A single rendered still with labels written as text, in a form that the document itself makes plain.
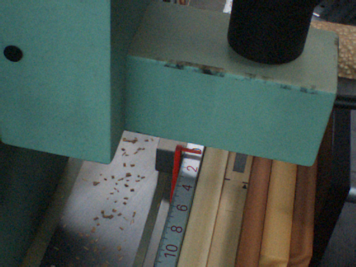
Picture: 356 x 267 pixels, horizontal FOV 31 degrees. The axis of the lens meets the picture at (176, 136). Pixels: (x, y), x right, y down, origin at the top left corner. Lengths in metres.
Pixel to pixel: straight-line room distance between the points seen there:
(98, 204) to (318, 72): 0.33
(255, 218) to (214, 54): 0.13
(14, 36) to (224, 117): 0.15
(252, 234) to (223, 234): 0.03
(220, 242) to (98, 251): 0.19
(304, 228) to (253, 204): 0.04
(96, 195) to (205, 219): 0.23
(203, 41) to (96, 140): 0.10
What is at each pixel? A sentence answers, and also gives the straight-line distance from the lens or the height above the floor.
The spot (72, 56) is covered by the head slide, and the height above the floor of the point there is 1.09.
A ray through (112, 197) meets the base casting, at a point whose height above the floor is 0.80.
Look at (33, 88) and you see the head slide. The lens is 0.40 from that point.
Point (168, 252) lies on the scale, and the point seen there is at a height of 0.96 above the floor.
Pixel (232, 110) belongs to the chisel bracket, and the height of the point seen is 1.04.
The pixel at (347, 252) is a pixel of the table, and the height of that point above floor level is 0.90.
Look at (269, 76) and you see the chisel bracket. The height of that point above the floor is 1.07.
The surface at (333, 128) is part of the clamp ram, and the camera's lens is 0.49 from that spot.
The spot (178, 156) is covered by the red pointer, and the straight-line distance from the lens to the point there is 0.50.
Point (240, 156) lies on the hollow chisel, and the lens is 0.49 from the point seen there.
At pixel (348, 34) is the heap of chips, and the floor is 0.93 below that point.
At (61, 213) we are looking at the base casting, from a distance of 0.66.
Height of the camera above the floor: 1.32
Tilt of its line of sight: 45 degrees down
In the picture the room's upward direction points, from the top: 6 degrees clockwise
